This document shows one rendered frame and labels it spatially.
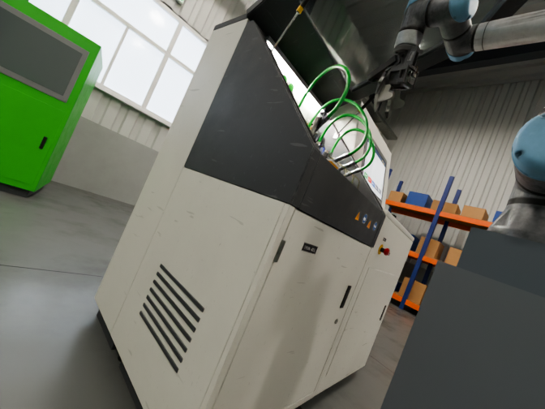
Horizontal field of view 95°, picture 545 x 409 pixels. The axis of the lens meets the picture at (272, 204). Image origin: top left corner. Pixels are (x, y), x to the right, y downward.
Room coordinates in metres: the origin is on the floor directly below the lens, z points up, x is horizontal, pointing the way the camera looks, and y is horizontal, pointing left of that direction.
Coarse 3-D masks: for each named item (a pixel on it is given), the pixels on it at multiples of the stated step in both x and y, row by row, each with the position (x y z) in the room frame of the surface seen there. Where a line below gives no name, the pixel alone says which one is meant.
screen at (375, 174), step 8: (376, 144) 1.62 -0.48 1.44; (376, 152) 1.62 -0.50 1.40; (368, 160) 1.51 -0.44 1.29; (376, 160) 1.63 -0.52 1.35; (384, 160) 1.77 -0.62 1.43; (368, 168) 1.52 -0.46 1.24; (376, 168) 1.64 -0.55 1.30; (384, 168) 1.78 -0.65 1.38; (368, 176) 1.53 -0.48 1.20; (376, 176) 1.65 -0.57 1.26; (384, 176) 1.79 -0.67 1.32; (376, 184) 1.65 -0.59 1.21; (376, 192) 1.66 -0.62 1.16
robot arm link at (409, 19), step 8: (416, 0) 0.73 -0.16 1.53; (424, 0) 0.73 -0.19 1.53; (408, 8) 0.76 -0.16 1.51; (416, 8) 0.74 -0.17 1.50; (424, 8) 0.72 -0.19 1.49; (408, 16) 0.75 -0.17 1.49; (416, 16) 0.74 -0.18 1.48; (424, 16) 0.72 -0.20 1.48; (408, 24) 0.75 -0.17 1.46; (416, 24) 0.74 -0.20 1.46; (424, 24) 0.74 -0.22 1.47
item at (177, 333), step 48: (192, 192) 0.92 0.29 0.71; (240, 192) 0.75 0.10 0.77; (192, 240) 0.84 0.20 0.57; (240, 240) 0.70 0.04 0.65; (144, 288) 0.94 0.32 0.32; (192, 288) 0.77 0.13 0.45; (240, 288) 0.66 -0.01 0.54; (144, 336) 0.86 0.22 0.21; (192, 336) 0.72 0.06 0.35; (240, 336) 0.64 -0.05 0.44; (336, 336) 1.13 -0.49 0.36; (144, 384) 0.79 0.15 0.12; (192, 384) 0.67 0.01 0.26
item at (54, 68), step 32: (0, 0) 2.00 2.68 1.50; (0, 32) 2.04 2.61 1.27; (32, 32) 2.13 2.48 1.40; (64, 32) 2.23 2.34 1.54; (0, 64) 2.08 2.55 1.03; (32, 64) 2.18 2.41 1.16; (64, 64) 2.28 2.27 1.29; (96, 64) 2.52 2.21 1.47; (0, 96) 2.13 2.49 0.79; (32, 96) 2.23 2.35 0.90; (64, 96) 2.33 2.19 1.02; (0, 128) 2.17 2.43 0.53; (32, 128) 2.28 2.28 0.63; (64, 128) 2.43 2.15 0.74; (0, 160) 2.22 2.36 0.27; (32, 160) 2.33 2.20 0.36; (32, 192) 2.59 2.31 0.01
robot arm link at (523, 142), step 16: (544, 112) 0.46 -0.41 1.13; (528, 128) 0.45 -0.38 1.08; (544, 128) 0.43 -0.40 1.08; (528, 144) 0.45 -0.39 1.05; (544, 144) 0.43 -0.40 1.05; (528, 160) 0.44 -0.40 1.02; (544, 160) 0.43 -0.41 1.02; (528, 176) 0.47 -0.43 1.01; (544, 176) 0.44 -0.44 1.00; (544, 192) 0.50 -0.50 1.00
